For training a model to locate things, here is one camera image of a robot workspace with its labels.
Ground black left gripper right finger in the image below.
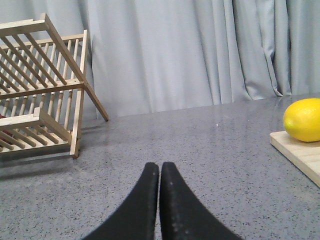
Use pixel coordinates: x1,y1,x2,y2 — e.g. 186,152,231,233
159,162,241,240

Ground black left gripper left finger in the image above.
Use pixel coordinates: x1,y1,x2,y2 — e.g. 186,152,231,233
84,162,159,240

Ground wooden cutting board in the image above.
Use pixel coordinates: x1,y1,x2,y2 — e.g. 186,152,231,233
269,131,320,187

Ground red object behind rack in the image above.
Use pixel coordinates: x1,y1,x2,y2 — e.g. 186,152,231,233
0,113,15,146

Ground yellow lemon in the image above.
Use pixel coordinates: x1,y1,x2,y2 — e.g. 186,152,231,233
283,98,320,142

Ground wooden dish drying rack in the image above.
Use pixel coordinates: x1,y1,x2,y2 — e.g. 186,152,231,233
0,13,109,160

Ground grey curtain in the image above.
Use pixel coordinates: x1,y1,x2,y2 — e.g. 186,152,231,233
0,0,320,117

